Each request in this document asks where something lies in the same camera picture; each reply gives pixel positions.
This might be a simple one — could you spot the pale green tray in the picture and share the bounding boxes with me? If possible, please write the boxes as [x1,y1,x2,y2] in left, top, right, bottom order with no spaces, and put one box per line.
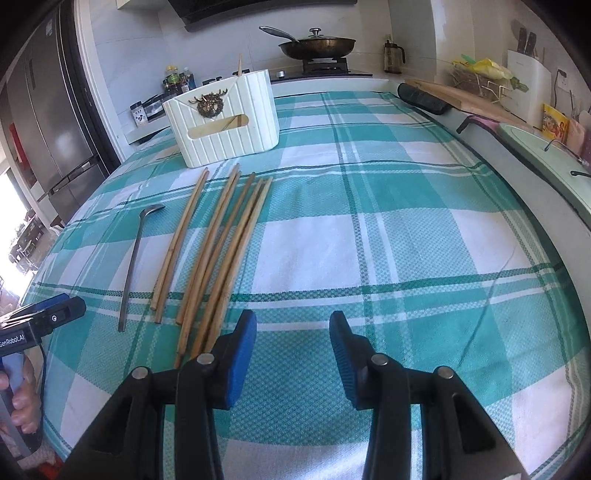
[496,122,591,222]

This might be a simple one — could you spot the glass french press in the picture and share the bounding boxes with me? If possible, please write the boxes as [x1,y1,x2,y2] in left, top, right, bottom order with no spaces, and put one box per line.
[382,39,406,75]

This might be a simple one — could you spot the wooden chopstick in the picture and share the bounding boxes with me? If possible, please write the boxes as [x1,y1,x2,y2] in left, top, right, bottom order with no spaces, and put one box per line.
[216,53,243,134]

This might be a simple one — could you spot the wooden cutting board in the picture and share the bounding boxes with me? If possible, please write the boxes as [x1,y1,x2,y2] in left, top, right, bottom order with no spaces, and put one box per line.
[406,78,522,125]

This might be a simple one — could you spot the black range hood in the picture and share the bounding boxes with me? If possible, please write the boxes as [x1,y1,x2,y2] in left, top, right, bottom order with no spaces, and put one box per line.
[166,0,301,33]

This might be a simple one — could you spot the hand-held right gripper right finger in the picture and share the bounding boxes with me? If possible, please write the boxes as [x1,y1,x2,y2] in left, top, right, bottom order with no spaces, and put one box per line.
[329,311,527,480]

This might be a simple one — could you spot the teal checked tablecloth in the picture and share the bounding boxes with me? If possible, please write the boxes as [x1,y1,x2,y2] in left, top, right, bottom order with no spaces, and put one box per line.
[28,90,585,480]

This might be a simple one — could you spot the black frying pan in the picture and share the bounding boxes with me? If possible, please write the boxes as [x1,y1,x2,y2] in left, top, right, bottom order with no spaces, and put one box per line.
[259,25,357,61]

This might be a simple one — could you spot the yellow plastic bag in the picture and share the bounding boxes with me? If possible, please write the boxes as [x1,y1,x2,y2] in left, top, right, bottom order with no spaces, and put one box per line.
[450,55,515,81]

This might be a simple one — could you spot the black gas stove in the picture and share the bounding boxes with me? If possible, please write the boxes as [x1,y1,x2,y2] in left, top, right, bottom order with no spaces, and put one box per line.
[270,58,372,84]

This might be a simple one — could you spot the long metal spoon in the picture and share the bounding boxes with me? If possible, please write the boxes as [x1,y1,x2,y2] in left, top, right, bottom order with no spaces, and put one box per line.
[117,203,166,333]

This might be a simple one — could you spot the glass pan lid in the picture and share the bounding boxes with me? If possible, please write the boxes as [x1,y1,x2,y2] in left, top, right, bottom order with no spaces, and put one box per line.
[295,28,342,44]

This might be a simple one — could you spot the pink and black strap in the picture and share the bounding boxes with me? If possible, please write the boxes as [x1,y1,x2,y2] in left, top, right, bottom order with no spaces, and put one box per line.
[456,114,497,134]

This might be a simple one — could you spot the dark spice packet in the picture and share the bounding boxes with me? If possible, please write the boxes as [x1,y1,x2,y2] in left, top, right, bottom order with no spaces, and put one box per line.
[144,95,174,121]

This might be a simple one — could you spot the grey steel refrigerator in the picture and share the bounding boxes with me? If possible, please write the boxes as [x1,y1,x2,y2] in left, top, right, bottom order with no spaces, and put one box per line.
[0,7,112,222]

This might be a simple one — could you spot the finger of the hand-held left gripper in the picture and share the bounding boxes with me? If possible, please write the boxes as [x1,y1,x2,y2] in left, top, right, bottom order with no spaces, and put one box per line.
[28,298,87,334]
[7,294,70,319]

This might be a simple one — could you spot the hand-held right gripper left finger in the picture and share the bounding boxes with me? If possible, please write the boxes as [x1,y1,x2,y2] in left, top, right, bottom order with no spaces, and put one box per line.
[65,309,258,480]

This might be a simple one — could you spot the cream ribbed utensil holder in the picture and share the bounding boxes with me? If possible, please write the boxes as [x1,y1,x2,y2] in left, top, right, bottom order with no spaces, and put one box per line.
[161,68,280,168]

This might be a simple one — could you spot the white knife block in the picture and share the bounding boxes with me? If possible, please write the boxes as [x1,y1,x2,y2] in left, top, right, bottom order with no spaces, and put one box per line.
[505,48,552,127]

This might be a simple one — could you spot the wire dish rack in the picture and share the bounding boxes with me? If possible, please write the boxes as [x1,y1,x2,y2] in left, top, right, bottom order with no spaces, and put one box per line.
[448,65,515,100]

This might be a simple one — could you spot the person's left hand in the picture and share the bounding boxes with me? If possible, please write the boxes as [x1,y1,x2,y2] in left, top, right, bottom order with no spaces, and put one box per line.
[11,357,45,435]

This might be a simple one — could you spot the group of wooden chopsticks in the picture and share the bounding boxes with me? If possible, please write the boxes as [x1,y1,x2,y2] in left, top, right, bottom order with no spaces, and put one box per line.
[152,162,274,370]

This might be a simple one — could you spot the yellow snack packet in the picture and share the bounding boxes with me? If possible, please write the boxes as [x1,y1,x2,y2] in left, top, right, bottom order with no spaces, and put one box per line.
[541,104,571,144]

